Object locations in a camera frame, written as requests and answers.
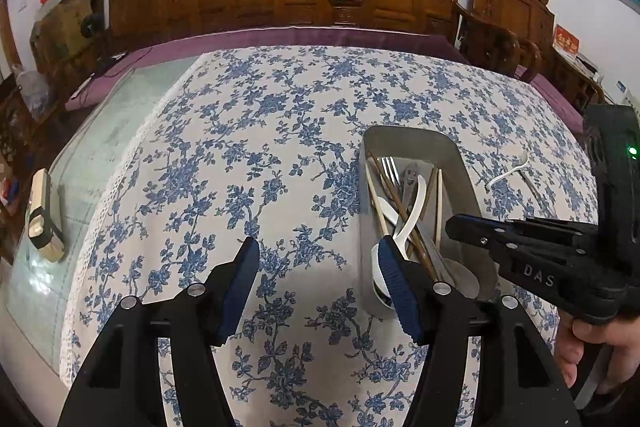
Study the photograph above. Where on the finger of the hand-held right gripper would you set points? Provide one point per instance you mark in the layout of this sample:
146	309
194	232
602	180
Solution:
550	227
475	232

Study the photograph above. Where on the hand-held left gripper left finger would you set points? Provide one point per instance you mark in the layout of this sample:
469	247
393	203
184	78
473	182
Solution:
242	282

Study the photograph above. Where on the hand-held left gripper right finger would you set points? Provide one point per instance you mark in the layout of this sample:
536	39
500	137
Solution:
395	282

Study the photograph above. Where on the plain metal spoon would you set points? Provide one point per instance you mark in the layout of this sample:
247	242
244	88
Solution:
535	193

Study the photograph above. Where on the pale bamboo chopstick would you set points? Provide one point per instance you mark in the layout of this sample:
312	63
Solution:
438	207
382	207

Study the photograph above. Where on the grey metal utensil container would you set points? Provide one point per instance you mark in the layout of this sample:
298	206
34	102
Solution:
465	187

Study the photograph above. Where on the white plastic fork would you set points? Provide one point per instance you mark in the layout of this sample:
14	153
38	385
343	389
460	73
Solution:
500	179

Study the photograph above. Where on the dark brown chopstick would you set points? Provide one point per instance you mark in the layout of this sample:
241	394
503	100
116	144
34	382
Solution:
429	192

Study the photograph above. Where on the white ceramic spoon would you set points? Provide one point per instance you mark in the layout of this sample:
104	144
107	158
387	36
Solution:
417	207

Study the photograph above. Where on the cutlery and chopsticks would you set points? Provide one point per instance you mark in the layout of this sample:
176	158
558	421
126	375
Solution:
395	202

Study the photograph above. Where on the metal fork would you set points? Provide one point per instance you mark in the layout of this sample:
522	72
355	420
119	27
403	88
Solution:
390	174

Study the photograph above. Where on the person's right hand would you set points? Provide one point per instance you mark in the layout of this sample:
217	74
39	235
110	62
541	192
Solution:
570	347

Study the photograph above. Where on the purple seat cushion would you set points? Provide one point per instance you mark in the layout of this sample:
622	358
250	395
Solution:
555	99

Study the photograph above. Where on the wooden side cabinet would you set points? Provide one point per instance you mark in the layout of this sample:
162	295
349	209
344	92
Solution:
575	79

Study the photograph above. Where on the blue floral tablecloth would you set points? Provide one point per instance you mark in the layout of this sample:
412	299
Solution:
280	147

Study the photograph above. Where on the beige and black rectangular device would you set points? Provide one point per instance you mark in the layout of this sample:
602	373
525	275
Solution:
45	217

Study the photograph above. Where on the carved wooden armchair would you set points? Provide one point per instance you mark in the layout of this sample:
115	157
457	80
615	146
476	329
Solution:
505	17

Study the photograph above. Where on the long purple bench cushion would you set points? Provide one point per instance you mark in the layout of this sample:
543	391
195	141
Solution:
280	39

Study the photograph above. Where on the clear plastic bag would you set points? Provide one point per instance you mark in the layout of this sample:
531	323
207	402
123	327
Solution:
30	89

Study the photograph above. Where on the stack of cardboard boxes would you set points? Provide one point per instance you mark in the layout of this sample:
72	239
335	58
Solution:
65	32

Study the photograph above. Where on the red wall sign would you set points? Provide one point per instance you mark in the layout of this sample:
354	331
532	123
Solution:
566	39

